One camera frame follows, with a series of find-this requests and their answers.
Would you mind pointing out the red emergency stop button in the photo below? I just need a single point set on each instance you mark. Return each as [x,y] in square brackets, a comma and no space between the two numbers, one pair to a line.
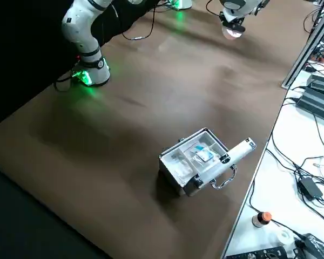
[262,218]

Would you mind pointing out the blue white packet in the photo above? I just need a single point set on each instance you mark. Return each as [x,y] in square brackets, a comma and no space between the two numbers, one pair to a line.
[205,155]

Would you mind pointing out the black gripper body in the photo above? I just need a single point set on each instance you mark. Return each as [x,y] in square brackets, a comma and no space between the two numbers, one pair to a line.
[233,27]

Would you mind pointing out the black control panel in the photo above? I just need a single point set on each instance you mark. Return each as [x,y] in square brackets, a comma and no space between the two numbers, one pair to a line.
[259,253]

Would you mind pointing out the aluminium frame post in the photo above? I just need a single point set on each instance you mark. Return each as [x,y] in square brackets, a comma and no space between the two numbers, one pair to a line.
[307,51]

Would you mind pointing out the black power adapter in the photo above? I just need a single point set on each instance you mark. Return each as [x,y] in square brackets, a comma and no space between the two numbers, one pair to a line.
[316,245]
[310,187]

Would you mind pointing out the white tape roll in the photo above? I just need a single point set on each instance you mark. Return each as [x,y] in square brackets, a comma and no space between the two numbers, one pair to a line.
[284,237]

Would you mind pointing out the pink bowl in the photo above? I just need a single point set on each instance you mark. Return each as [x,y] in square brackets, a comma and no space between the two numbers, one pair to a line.
[233,34]

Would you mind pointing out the silver metal case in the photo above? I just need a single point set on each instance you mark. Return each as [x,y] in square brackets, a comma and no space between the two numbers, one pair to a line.
[170,175]

